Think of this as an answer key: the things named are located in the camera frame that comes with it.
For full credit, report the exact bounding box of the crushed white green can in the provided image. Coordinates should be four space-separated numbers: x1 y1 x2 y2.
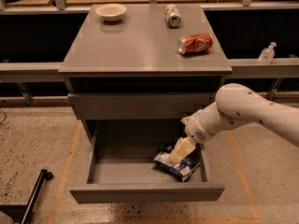
164 4 180 28

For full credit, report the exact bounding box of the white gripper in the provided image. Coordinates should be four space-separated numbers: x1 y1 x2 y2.
169 110 214 164

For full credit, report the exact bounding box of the grey metal rail shelf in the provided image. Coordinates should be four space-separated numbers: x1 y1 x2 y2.
0 58 299 83

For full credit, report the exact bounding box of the crushed red soda can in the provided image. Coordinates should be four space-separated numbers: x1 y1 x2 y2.
178 33 213 55

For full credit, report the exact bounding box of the closed grey top drawer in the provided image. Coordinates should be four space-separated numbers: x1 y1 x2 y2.
68 92 212 119

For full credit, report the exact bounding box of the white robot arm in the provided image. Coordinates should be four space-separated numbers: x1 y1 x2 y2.
169 83 299 164

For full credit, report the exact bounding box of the white ceramic bowl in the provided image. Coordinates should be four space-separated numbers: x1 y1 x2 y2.
95 4 127 22

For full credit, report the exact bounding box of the black metal leg with caster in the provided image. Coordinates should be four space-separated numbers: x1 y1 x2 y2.
0 169 53 224

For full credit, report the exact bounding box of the clear sanitizer pump bottle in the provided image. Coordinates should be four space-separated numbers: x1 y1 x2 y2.
258 42 277 64

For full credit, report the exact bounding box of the grey drawer cabinet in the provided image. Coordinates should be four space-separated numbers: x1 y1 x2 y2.
59 4 231 137

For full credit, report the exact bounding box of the open grey middle drawer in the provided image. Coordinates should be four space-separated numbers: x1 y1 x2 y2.
70 119 224 203

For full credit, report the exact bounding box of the blue chip bag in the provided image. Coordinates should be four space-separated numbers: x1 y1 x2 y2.
152 143 200 182

